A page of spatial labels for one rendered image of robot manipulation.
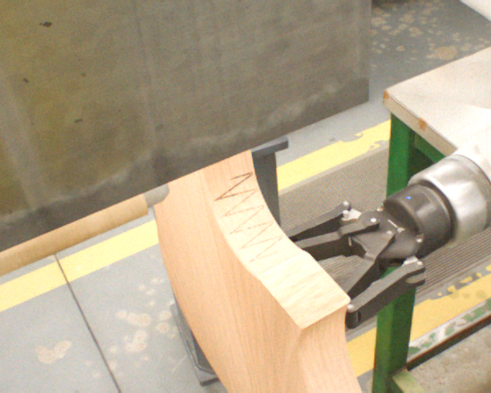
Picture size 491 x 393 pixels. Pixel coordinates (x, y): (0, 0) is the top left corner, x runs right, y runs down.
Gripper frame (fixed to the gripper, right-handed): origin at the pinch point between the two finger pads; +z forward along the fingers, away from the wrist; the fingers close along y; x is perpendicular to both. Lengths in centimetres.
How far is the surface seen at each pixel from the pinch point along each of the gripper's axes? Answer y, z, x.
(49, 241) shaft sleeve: -8.2, 17.3, 24.2
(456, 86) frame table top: 26, -48, -7
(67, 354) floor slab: 98, 20, -90
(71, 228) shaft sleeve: -8.2, 15.7, 24.4
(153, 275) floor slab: 110, -12, -90
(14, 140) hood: -24, 18, 40
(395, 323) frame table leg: 31, -39, -59
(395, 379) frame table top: 31, -38, -77
